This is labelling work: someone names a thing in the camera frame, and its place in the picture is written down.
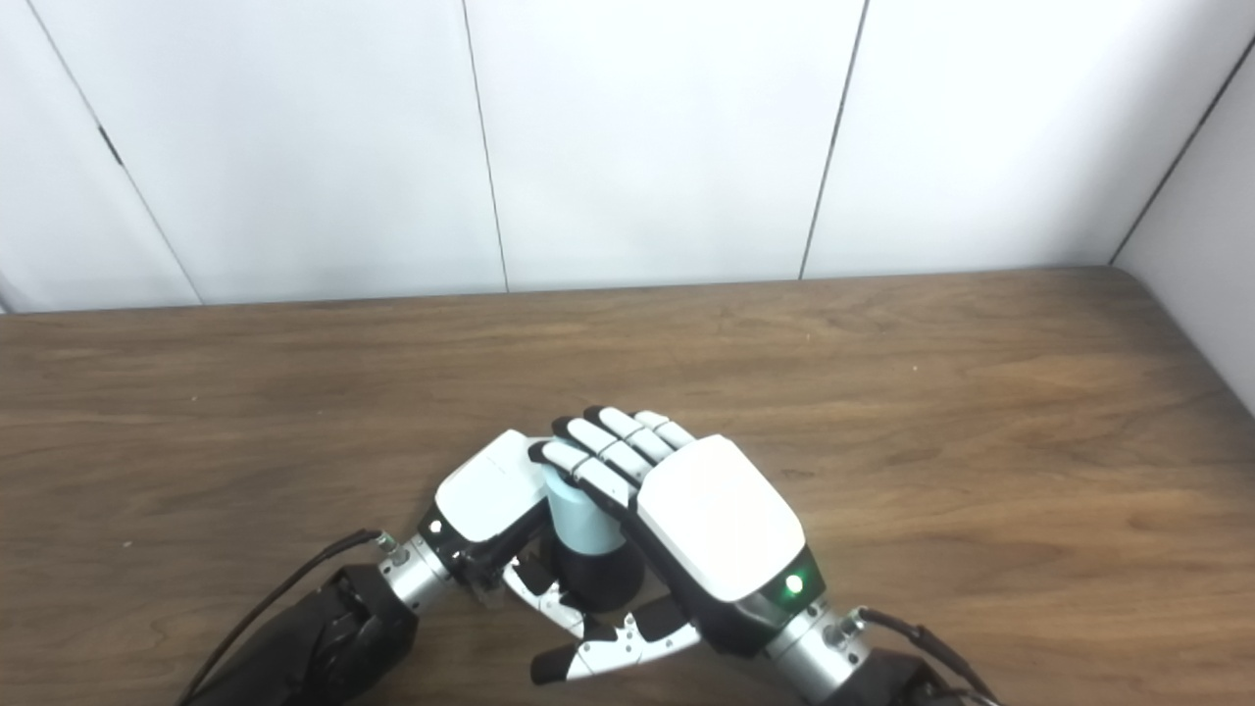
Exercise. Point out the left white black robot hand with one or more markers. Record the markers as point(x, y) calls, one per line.
point(485, 490)

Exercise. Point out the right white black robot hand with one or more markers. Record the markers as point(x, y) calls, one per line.
point(716, 520)

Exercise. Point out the black funnel-shaped nozzle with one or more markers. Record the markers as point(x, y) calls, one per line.
point(598, 579)

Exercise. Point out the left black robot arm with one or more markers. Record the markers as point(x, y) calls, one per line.
point(314, 637)

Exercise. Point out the black wall panel hinge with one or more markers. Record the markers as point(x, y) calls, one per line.
point(110, 145)

